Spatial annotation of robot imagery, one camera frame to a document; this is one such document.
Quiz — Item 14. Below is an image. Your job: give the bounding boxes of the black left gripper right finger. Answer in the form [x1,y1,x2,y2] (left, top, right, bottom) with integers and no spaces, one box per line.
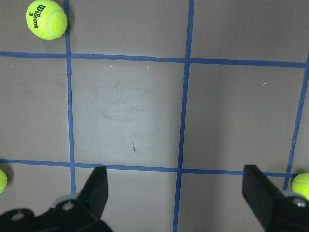
[242,165,285,230]

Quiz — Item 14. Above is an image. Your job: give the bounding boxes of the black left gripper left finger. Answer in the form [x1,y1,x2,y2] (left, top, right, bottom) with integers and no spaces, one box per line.
[77,166,108,220]

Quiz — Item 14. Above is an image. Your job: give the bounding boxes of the tennis ball near left arm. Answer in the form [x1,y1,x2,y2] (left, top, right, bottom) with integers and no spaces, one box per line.
[0,169,7,193]

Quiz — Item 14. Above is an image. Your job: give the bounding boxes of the middle tennis ball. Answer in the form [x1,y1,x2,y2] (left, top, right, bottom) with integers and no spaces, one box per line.
[291,173,309,200]

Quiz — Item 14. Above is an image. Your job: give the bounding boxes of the Wilson 3 tennis ball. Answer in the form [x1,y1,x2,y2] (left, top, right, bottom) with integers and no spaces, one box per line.
[26,0,68,40]

